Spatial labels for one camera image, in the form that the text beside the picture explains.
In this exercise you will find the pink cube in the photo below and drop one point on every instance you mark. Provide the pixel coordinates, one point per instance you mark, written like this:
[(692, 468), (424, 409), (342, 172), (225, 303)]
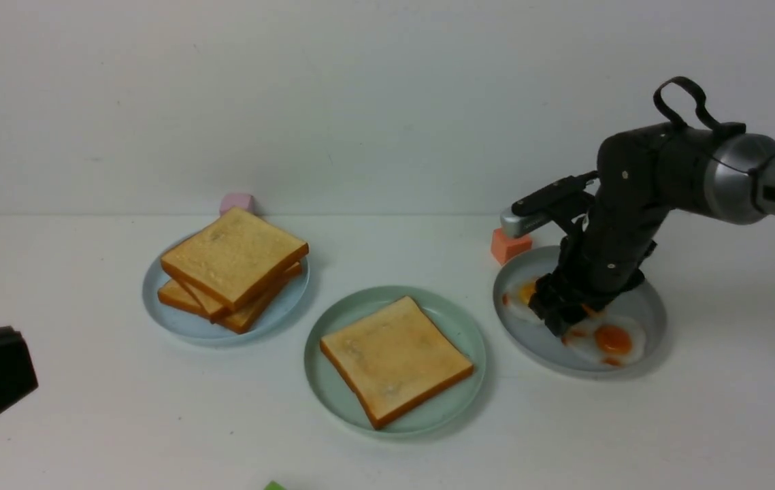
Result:
[(243, 201)]

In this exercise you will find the light blue bread plate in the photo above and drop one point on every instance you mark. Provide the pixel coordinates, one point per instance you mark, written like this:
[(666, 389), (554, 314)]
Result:
[(198, 331)]

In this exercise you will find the green cube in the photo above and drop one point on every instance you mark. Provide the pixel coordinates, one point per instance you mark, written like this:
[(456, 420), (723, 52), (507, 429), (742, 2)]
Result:
[(274, 485)]

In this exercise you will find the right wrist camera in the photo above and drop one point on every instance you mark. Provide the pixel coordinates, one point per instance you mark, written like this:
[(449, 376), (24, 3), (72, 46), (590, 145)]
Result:
[(561, 203)]

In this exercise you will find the mint green centre plate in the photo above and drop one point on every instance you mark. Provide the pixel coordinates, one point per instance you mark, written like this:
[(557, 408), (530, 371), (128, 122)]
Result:
[(337, 396)]

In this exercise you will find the grey egg plate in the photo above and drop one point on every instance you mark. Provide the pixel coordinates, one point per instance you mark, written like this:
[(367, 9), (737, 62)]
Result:
[(642, 307)]

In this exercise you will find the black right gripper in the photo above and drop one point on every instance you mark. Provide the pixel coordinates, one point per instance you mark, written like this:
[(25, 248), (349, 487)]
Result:
[(598, 261)]

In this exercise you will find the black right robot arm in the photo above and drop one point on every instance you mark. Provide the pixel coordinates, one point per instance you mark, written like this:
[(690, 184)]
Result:
[(720, 171)]

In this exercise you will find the fried egg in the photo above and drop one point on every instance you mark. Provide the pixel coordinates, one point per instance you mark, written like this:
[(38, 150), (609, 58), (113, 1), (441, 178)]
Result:
[(516, 298), (612, 340), (593, 313)]

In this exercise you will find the orange cube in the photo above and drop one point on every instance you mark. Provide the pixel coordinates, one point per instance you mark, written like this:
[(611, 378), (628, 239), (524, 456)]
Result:
[(504, 248)]

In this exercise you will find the toast slice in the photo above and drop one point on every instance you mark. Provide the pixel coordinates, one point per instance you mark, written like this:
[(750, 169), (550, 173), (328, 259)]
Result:
[(170, 294), (234, 258), (215, 312), (395, 359)]

